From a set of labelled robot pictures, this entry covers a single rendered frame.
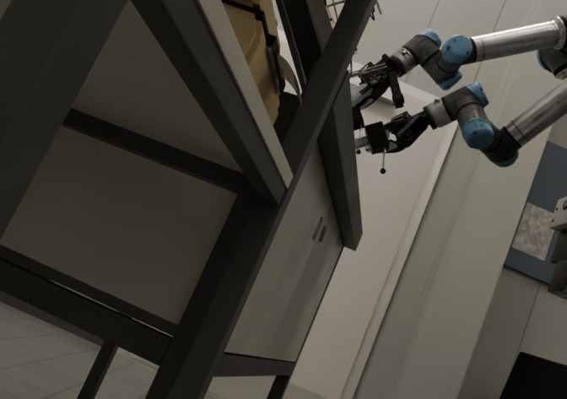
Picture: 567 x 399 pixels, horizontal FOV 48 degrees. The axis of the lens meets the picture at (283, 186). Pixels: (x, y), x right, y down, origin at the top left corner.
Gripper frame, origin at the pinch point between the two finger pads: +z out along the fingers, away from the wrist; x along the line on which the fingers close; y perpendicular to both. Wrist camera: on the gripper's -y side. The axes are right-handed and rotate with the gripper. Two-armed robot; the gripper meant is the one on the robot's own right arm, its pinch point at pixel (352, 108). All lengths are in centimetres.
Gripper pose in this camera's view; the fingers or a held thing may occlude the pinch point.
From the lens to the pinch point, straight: 194.9
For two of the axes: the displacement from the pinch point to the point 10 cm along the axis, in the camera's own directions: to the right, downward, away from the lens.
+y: -6.1, -6.7, 4.3
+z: -7.8, 6.2, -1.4
